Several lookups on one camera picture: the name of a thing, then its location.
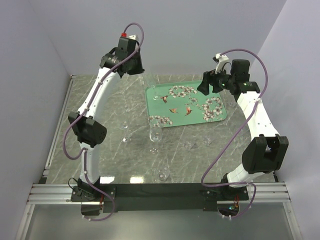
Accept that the clear wine glass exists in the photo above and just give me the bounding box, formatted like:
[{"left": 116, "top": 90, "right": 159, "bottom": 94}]
[{"left": 120, "top": 121, "right": 132, "bottom": 143}]

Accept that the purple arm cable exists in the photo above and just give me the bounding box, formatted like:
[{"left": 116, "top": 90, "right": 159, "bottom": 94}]
[
  {"left": 201, "top": 48, "right": 270, "bottom": 220},
  {"left": 62, "top": 22, "right": 146, "bottom": 222}
]

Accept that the tall clear champagne flute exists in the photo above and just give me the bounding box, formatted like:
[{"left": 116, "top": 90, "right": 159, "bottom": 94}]
[{"left": 147, "top": 74, "right": 160, "bottom": 101}]

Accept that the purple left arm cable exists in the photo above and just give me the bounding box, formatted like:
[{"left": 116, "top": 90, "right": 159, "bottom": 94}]
[{"left": 62, "top": 22, "right": 146, "bottom": 222}]

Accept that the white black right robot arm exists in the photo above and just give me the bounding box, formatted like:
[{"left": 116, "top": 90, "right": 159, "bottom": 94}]
[{"left": 201, "top": 48, "right": 279, "bottom": 200}]

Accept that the green floral bird tray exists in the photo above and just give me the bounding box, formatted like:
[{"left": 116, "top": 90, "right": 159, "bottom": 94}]
[{"left": 145, "top": 80, "right": 227, "bottom": 128}]

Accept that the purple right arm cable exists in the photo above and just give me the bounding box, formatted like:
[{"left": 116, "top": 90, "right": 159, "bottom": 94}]
[{"left": 201, "top": 48, "right": 270, "bottom": 220}]

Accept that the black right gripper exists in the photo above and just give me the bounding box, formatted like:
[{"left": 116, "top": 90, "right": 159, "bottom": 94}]
[{"left": 197, "top": 65, "right": 236, "bottom": 96}]

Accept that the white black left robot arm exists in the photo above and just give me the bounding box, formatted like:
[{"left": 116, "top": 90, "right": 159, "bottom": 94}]
[{"left": 68, "top": 33, "right": 144, "bottom": 201}]

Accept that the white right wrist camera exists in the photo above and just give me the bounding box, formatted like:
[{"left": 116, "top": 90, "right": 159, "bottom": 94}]
[{"left": 213, "top": 53, "right": 229, "bottom": 75}]

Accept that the aluminium front frame rail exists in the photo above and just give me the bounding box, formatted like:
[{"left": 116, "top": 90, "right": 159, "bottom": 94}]
[{"left": 27, "top": 182, "right": 291, "bottom": 205}]

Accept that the aluminium side rail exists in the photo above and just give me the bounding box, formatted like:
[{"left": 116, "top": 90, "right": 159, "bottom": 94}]
[{"left": 38, "top": 75, "right": 74, "bottom": 184}]

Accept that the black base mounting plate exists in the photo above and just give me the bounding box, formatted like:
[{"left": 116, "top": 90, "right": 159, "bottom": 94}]
[{"left": 70, "top": 183, "right": 249, "bottom": 216}]

